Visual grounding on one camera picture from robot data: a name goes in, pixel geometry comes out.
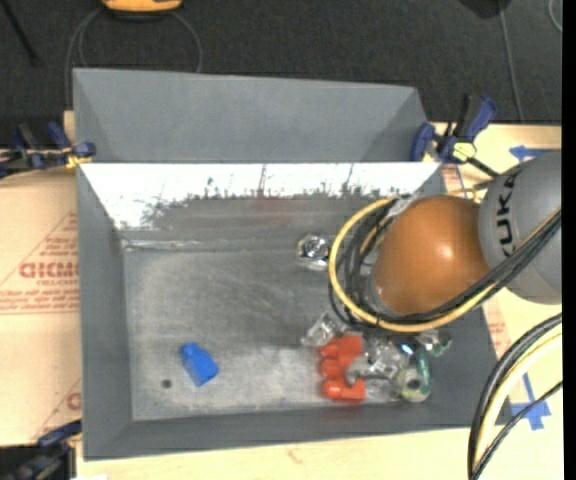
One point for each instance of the brown cardboard board, red print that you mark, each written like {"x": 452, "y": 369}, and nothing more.
{"x": 28, "y": 368}

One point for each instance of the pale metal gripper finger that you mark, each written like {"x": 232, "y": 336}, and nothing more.
{"x": 322, "y": 330}
{"x": 362, "y": 371}

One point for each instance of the grey metal bin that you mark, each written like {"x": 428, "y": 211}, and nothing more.
{"x": 228, "y": 288}

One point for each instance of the blue toy block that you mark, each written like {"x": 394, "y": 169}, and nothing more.
{"x": 198, "y": 364}

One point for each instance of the orange-red toy block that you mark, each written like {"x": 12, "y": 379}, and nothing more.
{"x": 337, "y": 368}

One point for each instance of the clear glass thing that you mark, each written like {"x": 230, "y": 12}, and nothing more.
{"x": 313, "y": 249}

